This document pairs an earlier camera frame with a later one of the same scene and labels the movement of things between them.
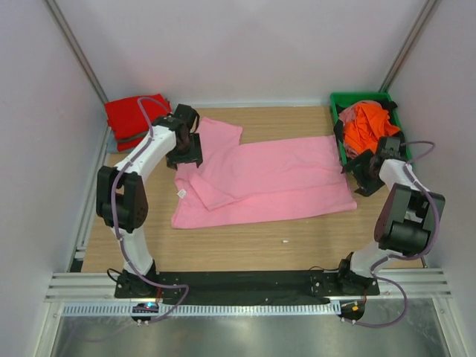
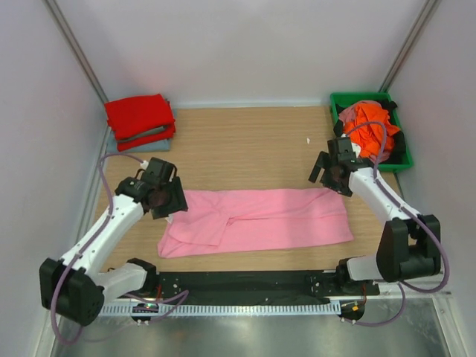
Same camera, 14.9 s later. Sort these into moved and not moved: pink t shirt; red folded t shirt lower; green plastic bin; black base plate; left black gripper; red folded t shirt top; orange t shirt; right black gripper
Moved: left black gripper; right black gripper; pink t shirt
Not moved: red folded t shirt lower; black base plate; green plastic bin; orange t shirt; red folded t shirt top
